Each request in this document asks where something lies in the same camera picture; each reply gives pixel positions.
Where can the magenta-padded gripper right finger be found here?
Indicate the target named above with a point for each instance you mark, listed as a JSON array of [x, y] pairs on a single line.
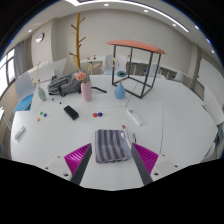
[[163, 166]]

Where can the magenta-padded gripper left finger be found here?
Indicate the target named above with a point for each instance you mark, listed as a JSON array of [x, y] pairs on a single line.
[[58, 166]]

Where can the striped grey pink towel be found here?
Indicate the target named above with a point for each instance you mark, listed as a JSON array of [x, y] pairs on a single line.
[[111, 146]]

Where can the red-capped marker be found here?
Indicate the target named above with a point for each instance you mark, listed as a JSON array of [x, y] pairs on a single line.
[[125, 133]]

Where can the white grey handheld device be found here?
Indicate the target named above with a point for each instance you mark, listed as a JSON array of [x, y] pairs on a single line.
[[20, 132]]

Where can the black rectangular case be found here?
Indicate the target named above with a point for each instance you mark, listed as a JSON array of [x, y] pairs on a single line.
[[71, 112]]

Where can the white whiteboard eraser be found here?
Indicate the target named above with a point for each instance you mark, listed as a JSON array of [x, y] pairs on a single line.
[[135, 117]]

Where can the black-capped white marker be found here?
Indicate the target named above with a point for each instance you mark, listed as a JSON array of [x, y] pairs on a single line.
[[56, 101]]

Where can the green vase with dried stems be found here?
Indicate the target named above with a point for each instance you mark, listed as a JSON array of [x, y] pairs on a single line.
[[42, 94]]

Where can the pink vase with flowers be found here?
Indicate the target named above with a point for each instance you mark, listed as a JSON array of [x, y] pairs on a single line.
[[86, 91]]

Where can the grey backpack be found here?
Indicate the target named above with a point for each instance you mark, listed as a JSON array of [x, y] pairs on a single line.
[[65, 85]]

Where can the white chair blue seat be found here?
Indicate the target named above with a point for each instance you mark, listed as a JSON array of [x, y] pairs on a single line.
[[23, 90]]

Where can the blue vase with dried stems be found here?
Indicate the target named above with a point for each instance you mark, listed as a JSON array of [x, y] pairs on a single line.
[[119, 91]]

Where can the black pen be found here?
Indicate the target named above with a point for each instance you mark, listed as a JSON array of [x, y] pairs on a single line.
[[99, 89]]

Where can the window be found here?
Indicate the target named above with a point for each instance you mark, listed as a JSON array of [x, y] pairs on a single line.
[[6, 71]]

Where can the grey curtain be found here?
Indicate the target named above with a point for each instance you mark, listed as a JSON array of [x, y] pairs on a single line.
[[20, 58]]

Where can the wooden coat rack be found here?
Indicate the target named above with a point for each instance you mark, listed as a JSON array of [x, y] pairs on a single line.
[[78, 40]]

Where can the ceiling lights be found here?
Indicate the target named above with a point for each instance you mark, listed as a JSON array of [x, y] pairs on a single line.
[[146, 10]]

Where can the black frame stand orange top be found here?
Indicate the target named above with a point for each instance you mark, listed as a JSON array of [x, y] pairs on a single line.
[[136, 45]]

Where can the round wall clock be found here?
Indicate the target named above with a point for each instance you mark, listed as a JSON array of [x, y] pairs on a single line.
[[39, 37]]

